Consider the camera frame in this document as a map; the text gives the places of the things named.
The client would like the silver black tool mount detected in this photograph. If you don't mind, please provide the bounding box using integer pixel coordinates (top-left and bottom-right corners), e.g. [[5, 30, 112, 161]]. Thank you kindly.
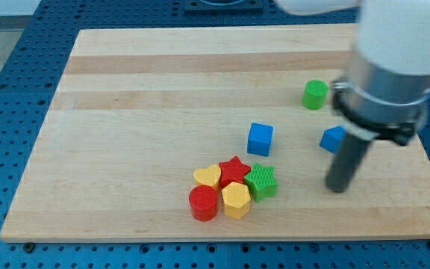
[[331, 49, 430, 146]]

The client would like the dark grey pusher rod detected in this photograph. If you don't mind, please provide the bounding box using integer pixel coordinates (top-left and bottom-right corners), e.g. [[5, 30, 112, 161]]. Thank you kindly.
[[325, 133, 372, 193]]

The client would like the blue triangle block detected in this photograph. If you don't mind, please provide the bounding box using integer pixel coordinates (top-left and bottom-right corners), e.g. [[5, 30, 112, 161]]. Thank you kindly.
[[320, 126, 346, 154]]

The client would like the blue cube block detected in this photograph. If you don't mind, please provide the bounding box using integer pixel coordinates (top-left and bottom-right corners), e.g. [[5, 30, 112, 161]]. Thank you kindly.
[[247, 123, 274, 157]]

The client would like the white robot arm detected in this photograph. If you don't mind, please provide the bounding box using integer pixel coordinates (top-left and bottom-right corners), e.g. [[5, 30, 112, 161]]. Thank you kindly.
[[275, 0, 430, 193]]

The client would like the green cylinder block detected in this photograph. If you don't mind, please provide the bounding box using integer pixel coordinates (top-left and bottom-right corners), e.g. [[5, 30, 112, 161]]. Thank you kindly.
[[302, 80, 328, 110]]

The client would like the green star block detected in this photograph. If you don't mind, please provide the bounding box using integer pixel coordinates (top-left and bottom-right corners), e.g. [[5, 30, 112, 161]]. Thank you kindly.
[[244, 163, 278, 202]]

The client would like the red star block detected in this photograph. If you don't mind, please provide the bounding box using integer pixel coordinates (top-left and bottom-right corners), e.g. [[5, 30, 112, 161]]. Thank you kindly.
[[219, 156, 251, 188]]

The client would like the yellow hexagon block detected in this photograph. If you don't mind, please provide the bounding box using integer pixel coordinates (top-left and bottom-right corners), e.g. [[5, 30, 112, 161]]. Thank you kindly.
[[222, 182, 251, 219]]

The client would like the yellow heart block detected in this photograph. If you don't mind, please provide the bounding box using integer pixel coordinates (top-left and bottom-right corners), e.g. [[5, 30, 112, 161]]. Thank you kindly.
[[193, 164, 222, 192]]

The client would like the red cylinder block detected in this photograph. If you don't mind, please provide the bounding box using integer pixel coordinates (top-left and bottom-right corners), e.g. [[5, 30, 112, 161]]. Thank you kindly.
[[189, 185, 218, 222]]

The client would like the wooden board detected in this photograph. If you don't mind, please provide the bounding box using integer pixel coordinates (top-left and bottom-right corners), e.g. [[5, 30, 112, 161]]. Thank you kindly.
[[0, 24, 430, 243]]

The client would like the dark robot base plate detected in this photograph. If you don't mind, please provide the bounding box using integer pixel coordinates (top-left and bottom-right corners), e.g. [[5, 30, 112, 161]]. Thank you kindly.
[[182, 0, 264, 13]]

